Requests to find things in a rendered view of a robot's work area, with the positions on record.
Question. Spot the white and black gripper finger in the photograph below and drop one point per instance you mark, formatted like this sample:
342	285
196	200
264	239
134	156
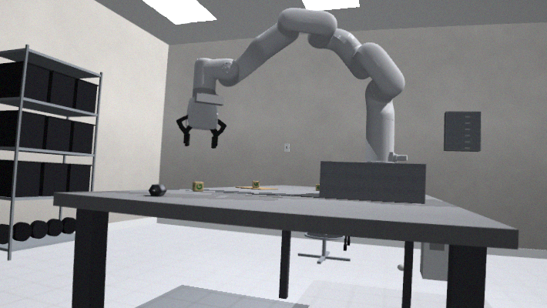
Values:
217	133
185	131

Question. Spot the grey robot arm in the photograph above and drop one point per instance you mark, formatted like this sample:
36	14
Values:
367	60

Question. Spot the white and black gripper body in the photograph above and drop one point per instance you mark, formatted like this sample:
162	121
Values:
202	116

